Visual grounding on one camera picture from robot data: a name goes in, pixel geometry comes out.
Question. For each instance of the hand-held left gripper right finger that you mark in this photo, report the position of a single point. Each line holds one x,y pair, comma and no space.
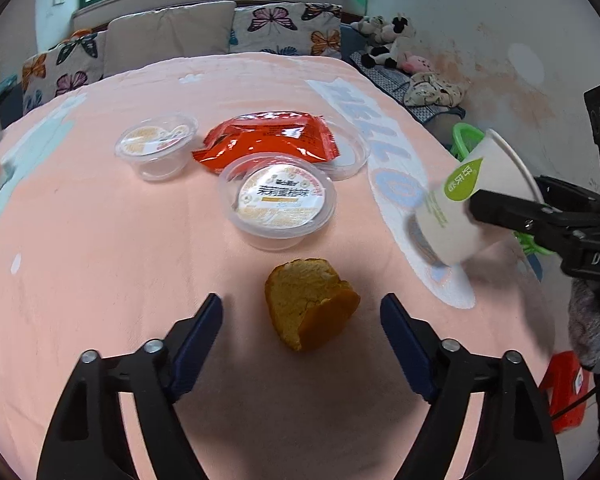
405,345

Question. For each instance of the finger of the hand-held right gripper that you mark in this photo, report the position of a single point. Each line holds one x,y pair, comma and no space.
510,212
575,197

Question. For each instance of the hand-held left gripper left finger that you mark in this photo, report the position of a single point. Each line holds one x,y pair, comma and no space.
200,345

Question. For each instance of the white paper cup green leaf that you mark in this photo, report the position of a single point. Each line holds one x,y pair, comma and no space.
470,210

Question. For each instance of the green plastic basket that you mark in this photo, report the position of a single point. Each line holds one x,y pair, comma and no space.
467,140

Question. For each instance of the yellow sponge cake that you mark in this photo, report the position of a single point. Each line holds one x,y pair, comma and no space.
307,305

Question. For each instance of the spotted white plush toy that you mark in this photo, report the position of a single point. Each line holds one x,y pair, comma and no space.
432,90

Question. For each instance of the red plastic stool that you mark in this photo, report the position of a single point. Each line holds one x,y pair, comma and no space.
565,392

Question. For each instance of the clear pudding cup labelled lid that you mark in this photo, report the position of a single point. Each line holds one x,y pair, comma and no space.
280,200

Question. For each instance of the clear plastic lid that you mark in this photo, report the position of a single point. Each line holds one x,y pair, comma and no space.
352,152

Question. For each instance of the pink plush toy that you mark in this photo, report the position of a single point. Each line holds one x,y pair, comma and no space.
417,63

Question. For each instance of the clear pudding cup peeled lid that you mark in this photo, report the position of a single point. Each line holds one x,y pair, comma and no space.
155,145

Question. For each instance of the black white cow plush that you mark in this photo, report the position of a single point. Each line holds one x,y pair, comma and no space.
387,37

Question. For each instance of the red snack packet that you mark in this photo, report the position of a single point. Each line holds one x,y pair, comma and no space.
265,140

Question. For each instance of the butterfly print cushion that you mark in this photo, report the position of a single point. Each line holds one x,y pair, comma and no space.
62,70
290,27

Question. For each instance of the beige cushion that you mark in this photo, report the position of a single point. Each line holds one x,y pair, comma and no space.
170,35

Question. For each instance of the teal plastic container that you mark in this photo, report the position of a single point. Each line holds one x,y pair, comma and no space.
5,86

